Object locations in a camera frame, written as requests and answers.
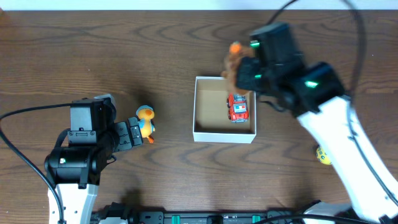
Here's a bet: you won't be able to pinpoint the yellow duck toy blue hat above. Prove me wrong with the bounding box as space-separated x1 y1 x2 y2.
136 105 155 143

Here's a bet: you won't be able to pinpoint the brown plush toy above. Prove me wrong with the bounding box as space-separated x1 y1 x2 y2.
221 42 254 95

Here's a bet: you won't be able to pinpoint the red toy fire truck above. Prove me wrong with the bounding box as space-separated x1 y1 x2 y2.
226 94 249 123

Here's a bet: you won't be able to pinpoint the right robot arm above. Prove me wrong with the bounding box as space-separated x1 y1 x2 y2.
236 22 397 223

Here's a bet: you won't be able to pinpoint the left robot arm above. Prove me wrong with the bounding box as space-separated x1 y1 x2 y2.
44 94 143 223

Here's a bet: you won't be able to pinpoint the white cardboard box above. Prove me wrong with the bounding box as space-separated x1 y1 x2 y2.
193 77 257 144

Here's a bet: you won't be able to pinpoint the yellow ball blue letters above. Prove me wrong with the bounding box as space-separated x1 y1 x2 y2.
315 146 332 165

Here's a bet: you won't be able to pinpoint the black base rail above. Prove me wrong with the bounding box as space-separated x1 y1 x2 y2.
91 202 371 224

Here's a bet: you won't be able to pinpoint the right black cable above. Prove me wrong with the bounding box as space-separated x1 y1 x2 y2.
264 0 398 208

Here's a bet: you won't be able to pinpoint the black cable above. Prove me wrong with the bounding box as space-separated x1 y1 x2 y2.
264 0 398 208
0 103 72 224

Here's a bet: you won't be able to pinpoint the left black cable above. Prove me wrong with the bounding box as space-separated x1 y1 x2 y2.
0 103 72 224

